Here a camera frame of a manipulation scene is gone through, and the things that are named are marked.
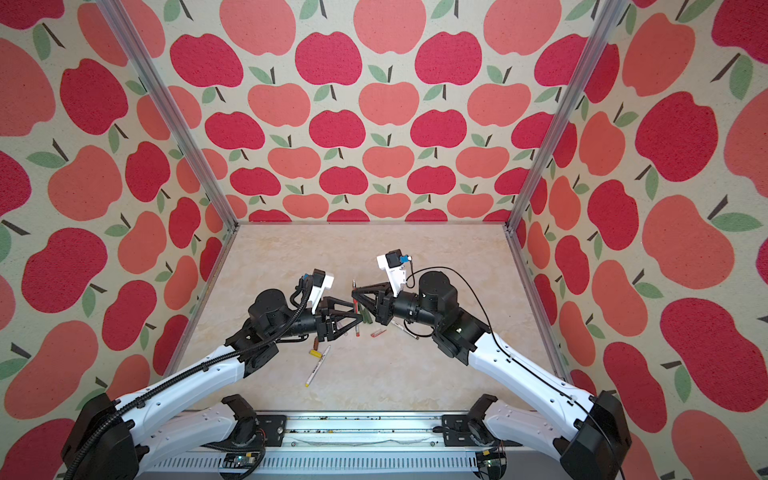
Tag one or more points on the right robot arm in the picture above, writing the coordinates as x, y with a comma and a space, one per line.
587, 434

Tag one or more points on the green pen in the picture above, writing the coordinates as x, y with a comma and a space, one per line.
354, 298

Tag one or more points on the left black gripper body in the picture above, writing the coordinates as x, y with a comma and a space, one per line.
321, 326

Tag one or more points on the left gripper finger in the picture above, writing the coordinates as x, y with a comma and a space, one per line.
335, 330
339, 309

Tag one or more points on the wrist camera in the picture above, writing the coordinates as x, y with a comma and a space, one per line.
320, 282
394, 263

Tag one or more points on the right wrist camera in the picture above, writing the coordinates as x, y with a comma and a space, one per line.
394, 263

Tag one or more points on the aluminium frame post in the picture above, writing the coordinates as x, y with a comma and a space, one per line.
574, 92
130, 40

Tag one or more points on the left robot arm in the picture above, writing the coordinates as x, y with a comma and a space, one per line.
122, 438

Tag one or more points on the left aluminium frame post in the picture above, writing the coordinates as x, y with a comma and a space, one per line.
130, 40

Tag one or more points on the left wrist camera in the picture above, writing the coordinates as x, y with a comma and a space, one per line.
320, 282

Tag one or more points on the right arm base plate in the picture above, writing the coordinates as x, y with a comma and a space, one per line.
464, 431

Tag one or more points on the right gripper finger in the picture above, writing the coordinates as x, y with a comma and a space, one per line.
368, 306
372, 289

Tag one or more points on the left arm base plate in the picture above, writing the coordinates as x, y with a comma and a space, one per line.
257, 432

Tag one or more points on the white pen yellow end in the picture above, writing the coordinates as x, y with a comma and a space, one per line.
317, 366

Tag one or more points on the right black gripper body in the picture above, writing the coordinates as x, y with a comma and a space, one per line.
385, 307

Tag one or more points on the right aluminium frame post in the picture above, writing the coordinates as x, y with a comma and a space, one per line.
574, 92

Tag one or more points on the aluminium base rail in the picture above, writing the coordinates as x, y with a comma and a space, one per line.
348, 444

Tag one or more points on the white pen brown end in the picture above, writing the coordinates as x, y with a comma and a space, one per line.
405, 330

